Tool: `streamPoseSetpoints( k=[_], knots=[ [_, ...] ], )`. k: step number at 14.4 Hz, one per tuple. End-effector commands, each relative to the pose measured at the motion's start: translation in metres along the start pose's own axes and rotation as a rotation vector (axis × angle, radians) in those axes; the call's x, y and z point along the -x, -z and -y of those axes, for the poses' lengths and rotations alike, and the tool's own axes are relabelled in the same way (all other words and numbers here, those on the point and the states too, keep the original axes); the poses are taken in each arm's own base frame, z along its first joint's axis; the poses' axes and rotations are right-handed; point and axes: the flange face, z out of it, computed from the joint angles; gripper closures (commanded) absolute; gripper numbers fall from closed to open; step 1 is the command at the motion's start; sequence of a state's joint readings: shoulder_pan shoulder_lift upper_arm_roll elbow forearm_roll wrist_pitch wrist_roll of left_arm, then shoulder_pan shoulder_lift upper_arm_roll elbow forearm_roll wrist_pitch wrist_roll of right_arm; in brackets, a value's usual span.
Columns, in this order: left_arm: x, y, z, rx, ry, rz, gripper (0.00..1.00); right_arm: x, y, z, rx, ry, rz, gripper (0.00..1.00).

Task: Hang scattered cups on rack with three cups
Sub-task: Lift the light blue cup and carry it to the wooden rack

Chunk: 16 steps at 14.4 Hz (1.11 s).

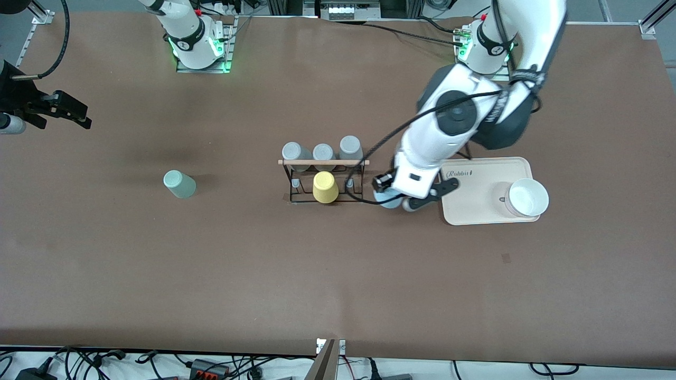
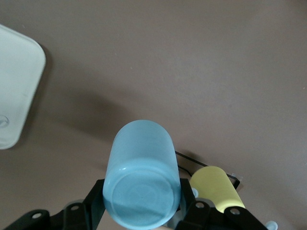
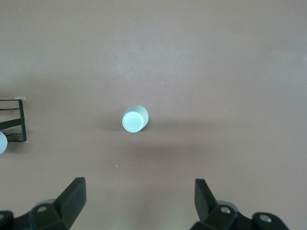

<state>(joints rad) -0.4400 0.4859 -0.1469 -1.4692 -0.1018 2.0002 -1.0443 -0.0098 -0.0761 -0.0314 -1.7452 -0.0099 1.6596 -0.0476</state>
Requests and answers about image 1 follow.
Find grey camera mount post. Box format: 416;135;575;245
305;338;347;380

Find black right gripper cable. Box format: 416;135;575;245
7;0;70;80

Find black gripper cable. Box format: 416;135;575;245
7;0;70;80
344;0;542;207

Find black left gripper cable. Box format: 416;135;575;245
344;0;542;207

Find yellow cup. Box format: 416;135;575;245
313;171;340;204

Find light blue cup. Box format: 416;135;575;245
374;190;406;210

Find aluminium corner bracket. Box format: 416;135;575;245
638;0;676;41

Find black power adapter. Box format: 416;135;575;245
15;366;59;380

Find black terminal block orange levers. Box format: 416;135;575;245
189;358;231;380

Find black wire cup rack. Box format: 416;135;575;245
278;158;370;205

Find long black table cable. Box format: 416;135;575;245
328;19;466;47

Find grey cup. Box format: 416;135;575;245
339;136;364;167
313;144;336;171
281;141;312;173

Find aluminium frame rail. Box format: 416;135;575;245
14;0;57;70

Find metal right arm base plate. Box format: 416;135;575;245
176;16;236;74

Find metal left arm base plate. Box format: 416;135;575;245
455;26;512;82

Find white bowl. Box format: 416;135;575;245
504;178;550;218

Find cream plastic tray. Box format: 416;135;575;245
438;157;541;226

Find mint green cup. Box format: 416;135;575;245
163;170;197;200

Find white power strip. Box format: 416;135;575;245
319;0;381;22

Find short black table cable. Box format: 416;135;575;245
417;16;468;35

